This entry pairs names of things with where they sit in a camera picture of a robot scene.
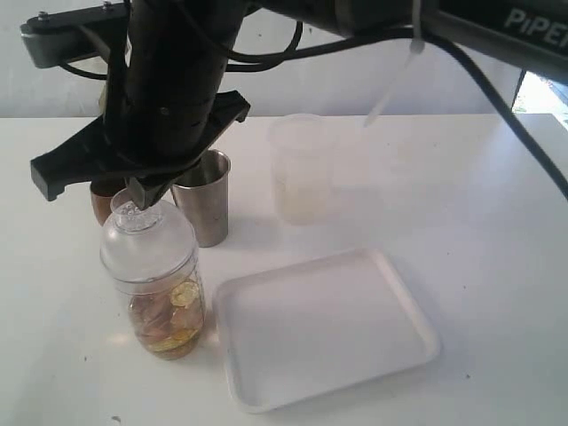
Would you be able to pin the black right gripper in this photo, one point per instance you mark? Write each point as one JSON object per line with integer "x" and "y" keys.
{"x": 163, "y": 109}

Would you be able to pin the brown wooden cup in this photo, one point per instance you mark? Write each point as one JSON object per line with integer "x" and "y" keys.
{"x": 102, "y": 193}

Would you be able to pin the clear plastic shaker lid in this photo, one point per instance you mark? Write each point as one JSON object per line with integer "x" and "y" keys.
{"x": 139, "y": 246}

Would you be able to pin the stainless steel cup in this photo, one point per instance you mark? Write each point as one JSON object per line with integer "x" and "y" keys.
{"x": 202, "y": 195}

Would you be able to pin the clear plastic shaker body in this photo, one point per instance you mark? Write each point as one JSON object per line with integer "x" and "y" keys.
{"x": 128, "y": 287}

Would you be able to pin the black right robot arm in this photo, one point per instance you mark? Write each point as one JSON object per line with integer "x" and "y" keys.
{"x": 531, "y": 35}

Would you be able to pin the translucent plastic cup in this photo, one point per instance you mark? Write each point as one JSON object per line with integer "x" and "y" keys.
{"x": 302, "y": 167}

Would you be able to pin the white plastic tray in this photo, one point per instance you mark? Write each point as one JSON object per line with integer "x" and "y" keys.
{"x": 309, "y": 329}

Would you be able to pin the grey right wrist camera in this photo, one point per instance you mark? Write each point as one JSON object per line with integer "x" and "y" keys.
{"x": 54, "y": 39}

